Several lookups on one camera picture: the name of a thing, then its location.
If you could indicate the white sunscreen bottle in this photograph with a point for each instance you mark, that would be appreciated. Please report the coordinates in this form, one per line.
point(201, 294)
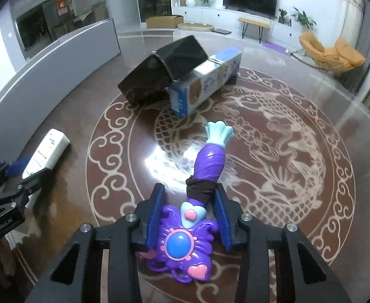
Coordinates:
point(47, 151)

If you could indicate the purple toy wand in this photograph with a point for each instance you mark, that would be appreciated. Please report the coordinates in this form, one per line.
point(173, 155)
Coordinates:
point(178, 243)

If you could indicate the purple floor mat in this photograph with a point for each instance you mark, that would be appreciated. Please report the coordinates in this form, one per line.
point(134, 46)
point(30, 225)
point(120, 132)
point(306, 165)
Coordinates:
point(275, 46)

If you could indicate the white curtain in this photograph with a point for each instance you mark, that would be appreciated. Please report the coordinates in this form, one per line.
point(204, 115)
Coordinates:
point(353, 15)

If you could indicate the white television cabinet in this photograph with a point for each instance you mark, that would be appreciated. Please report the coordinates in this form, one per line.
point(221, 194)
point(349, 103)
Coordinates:
point(222, 14)

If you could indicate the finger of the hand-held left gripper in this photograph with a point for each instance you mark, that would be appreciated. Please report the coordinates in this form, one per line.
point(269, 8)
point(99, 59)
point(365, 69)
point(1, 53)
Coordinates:
point(33, 181)
point(17, 168)

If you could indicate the wooden bench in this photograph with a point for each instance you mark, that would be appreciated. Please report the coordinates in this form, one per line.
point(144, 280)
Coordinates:
point(254, 22)

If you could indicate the small potted plant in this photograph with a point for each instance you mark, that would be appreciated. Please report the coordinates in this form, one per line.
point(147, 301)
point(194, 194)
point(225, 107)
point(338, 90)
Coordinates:
point(282, 14)

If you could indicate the leafy potted plant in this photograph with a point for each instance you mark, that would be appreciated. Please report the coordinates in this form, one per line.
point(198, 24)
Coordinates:
point(304, 19)

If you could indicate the red wall calendar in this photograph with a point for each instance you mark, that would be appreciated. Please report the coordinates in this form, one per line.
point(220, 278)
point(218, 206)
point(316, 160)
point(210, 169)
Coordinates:
point(62, 7)

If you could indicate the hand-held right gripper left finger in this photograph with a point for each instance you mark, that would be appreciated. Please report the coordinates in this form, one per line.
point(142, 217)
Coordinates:
point(155, 214)

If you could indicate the blue cardboard box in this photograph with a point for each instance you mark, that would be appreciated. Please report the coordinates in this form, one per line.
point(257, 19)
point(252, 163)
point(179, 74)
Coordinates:
point(203, 85)

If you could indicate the grey curved partition board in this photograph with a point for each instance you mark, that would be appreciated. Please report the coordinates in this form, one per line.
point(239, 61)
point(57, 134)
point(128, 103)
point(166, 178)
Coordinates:
point(46, 75)

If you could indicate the brown cardboard box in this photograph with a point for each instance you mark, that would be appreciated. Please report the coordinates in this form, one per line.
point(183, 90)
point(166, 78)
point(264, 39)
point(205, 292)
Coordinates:
point(162, 22)

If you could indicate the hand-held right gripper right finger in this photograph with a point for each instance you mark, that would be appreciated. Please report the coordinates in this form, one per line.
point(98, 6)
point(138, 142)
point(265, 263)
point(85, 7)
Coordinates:
point(222, 224)

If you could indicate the black box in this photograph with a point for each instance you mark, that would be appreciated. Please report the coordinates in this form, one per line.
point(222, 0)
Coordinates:
point(159, 72)

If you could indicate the yellow lounge chair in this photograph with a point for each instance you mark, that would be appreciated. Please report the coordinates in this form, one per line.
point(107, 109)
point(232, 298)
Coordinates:
point(327, 55)

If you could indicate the round beige floor mat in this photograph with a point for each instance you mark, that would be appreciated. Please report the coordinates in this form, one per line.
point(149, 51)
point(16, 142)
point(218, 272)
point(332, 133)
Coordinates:
point(196, 26)

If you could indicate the brown wooden desktop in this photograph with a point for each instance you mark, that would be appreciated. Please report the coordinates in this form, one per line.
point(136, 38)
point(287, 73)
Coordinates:
point(90, 101)

